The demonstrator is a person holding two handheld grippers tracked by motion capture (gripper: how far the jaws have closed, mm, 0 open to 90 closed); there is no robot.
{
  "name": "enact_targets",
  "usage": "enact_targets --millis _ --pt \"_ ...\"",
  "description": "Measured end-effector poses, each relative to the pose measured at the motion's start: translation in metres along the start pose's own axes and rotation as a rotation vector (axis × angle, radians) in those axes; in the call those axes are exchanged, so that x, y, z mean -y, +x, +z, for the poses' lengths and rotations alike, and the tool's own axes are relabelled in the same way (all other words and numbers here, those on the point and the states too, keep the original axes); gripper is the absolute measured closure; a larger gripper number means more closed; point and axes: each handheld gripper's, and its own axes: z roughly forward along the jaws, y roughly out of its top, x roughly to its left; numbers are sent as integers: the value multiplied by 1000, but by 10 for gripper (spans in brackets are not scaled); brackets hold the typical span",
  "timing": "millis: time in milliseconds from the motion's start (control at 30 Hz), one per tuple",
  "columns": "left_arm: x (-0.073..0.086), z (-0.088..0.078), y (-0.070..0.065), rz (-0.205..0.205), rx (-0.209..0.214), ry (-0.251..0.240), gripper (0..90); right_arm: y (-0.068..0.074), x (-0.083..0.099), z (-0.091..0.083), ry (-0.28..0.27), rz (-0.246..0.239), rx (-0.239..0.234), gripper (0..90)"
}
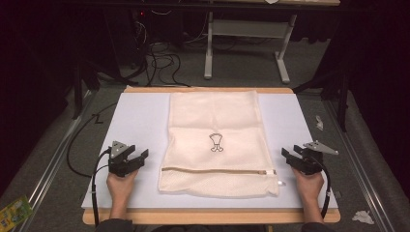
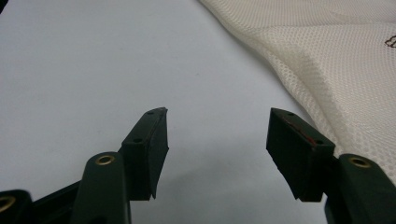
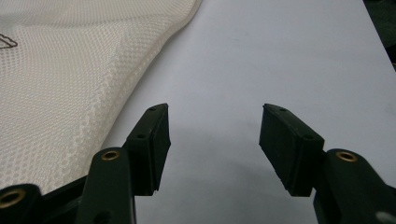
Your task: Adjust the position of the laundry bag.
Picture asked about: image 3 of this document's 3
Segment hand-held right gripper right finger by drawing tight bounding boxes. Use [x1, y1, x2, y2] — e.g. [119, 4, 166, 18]
[258, 103, 396, 224]

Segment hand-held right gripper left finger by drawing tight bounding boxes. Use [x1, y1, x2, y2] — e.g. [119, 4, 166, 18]
[75, 103, 172, 224]

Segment cream mesh laundry bag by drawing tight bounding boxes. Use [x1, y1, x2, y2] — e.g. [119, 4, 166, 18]
[0, 0, 204, 196]

